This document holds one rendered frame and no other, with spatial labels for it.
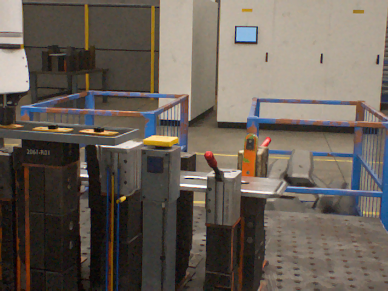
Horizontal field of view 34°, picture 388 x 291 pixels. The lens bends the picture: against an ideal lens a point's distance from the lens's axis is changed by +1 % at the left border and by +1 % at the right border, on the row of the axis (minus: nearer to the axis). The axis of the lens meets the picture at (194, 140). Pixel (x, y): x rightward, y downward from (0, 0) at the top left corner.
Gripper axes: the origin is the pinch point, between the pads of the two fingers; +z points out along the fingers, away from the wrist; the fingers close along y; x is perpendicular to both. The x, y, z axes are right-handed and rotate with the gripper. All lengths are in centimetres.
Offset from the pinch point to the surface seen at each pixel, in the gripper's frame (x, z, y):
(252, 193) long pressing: -43, 19, 39
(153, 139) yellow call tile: -35.8, 2.6, 9.1
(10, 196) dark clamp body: 7.1, 21.6, 6.3
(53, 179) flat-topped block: -15.2, 12.9, 0.2
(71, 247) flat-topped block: -15.5, 29.4, 5.0
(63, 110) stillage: 151, 25, 159
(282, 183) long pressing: -44, 19, 53
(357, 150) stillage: 40, 60, 339
